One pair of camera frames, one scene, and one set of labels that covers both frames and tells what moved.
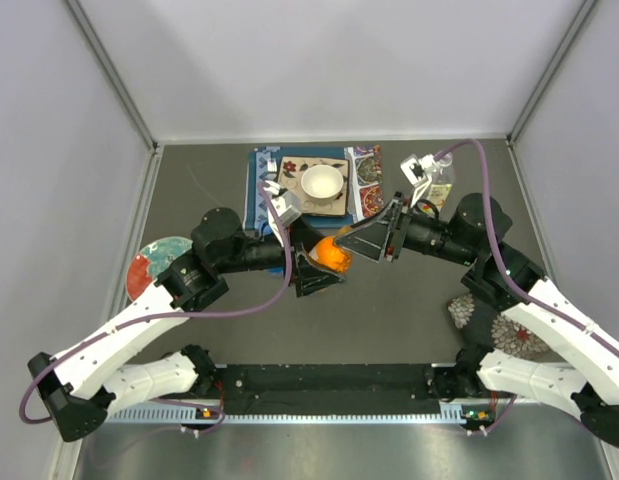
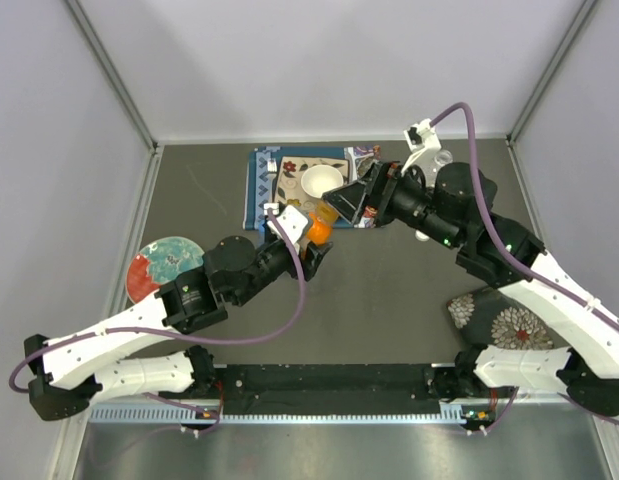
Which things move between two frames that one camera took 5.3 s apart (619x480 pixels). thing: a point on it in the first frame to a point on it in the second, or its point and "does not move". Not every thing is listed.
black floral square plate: x=488 y=327 does not move
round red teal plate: x=144 y=265 does not move
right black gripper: x=372 y=236 to x=380 y=177
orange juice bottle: x=327 y=255 to x=320 y=226
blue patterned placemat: x=366 y=190 does not move
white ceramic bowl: x=321 y=183 does not move
